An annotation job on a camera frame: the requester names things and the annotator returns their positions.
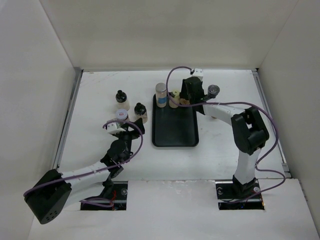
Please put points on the black-cap bottle tan contents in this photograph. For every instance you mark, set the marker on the black-cap bottle tan contents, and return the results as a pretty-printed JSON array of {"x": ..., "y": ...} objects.
[{"x": 140, "y": 112}]

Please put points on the white-lid red-label jar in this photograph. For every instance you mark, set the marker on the white-lid red-label jar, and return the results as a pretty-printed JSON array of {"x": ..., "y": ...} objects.
[{"x": 122, "y": 115}]

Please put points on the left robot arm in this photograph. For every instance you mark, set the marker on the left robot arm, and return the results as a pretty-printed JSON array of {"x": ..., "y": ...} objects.
[{"x": 92, "y": 185}]

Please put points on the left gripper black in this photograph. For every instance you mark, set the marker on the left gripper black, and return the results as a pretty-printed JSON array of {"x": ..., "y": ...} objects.
[{"x": 133, "y": 134}]

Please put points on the black plastic tray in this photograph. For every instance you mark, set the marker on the black plastic tray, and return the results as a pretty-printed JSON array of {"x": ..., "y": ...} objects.
[{"x": 174, "y": 127}]

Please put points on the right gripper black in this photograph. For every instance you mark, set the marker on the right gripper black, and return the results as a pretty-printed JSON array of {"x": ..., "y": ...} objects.
[{"x": 184, "y": 94}]

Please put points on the black-top glass salt grinder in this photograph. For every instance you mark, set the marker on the black-top glass salt grinder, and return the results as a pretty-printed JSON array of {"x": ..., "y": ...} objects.
[{"x": 213, "y": 91}]

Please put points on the pink-cap spice bottle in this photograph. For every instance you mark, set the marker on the pink-cap spice bottle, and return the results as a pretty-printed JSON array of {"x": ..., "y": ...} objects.
[{"x": 184, "y": 101}]

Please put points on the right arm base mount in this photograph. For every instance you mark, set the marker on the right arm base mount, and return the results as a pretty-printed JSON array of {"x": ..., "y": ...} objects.
[{"x": 230, "y": 197}]

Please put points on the silver-cap blue-label peppercorn jar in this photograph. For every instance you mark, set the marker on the silver-cap blue-label peppercorn jar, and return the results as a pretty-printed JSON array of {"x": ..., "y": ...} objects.
[{"x": 161, "y": 95}]

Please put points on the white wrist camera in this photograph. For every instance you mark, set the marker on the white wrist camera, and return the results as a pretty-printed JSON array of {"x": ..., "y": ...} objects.
[
  {"x": 114, "y": 128},
  {"x": 197, "y": 72}
]

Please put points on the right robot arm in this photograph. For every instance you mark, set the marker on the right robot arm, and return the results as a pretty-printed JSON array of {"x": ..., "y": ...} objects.
[{"x": 248, "y": 127}]

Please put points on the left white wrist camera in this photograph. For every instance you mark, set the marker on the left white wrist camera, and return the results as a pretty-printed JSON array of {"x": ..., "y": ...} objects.
[{"x": 114, "y": 128}]

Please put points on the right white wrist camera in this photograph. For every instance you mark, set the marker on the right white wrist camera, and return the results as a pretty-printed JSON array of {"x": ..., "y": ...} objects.
[{"x": 197, "y": 72}]

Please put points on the yellow-cap spice bottle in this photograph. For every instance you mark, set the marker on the yellow-cap spice bottle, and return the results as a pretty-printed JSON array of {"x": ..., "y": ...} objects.
[{"x": 174, "y": 99}]

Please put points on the black-cap bottle white contents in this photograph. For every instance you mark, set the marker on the black-cap bottle white contents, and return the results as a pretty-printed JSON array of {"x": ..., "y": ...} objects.
[{"x": 122, "y": 100}]

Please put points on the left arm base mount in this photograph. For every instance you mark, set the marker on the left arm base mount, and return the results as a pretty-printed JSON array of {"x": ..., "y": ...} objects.
[{"x": 111, "y": 199}]

